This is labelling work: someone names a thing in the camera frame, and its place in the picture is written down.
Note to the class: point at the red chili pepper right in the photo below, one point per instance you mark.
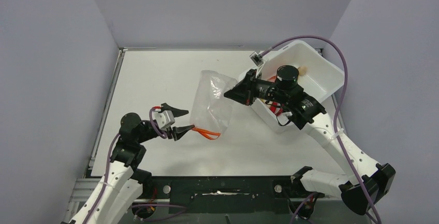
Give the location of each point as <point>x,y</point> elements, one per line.
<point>274,107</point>

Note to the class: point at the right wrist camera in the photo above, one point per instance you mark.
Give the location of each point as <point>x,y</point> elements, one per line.
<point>259,62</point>

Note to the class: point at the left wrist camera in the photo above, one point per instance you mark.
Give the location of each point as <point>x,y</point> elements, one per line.
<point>164,119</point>

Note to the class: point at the white plastic tub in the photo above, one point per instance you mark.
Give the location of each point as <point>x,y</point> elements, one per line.
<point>321,78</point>

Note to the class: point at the beige ginger piece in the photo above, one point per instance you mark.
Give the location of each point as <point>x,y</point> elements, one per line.
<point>302,70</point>

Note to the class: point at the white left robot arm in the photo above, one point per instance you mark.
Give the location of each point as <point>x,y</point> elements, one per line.
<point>123,181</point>

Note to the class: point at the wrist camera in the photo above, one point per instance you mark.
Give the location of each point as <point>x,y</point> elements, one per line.
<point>164,119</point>
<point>259,62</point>

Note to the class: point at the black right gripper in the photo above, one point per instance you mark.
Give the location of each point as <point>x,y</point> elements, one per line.
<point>244,92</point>

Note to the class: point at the clear zip top bag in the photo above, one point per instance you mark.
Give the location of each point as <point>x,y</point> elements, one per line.
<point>211,111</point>

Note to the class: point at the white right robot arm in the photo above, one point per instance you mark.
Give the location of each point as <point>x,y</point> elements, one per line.
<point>364,180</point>

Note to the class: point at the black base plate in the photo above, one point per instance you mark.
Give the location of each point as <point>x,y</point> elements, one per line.
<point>224,194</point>

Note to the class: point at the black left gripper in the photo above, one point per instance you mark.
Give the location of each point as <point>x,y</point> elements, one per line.
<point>177,131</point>

